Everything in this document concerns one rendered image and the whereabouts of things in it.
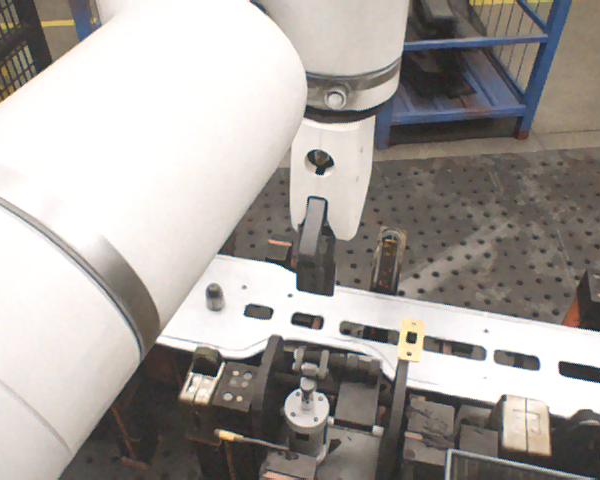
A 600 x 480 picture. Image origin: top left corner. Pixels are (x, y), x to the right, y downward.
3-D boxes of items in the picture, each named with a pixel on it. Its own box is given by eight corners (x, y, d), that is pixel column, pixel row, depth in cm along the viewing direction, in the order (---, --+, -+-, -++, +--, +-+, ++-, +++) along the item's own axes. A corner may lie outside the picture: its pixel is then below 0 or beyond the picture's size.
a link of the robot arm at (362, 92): (393, 90, 35) (387, 133, 37) (408, 23, 41) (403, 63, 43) (254, 73, 36) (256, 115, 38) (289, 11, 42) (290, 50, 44)
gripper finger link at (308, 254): (314, 231, 39) (314, 283, 43) (337, 154, 43) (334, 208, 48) (296, 228, 39) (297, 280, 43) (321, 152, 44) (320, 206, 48)
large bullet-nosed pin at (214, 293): (227, 303, 106) (224, 279, 102) (222, 317, 104) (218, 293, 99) (211, 300, 107) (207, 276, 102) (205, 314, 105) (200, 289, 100)
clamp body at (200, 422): (255, 463, 115) (243, 354, 89) (238, 521, 108) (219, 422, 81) (210, 452, 117) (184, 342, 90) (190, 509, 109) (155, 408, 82)
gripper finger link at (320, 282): (331, 264, 42) (327, 321, 47) (339, 233, 44) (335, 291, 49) (287, 256, 43) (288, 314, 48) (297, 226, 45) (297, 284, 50)
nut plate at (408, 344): (402, 318, 102) (403, 313, 101) (424, 322, 101) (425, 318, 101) (396, 358, 96) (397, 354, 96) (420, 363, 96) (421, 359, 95)
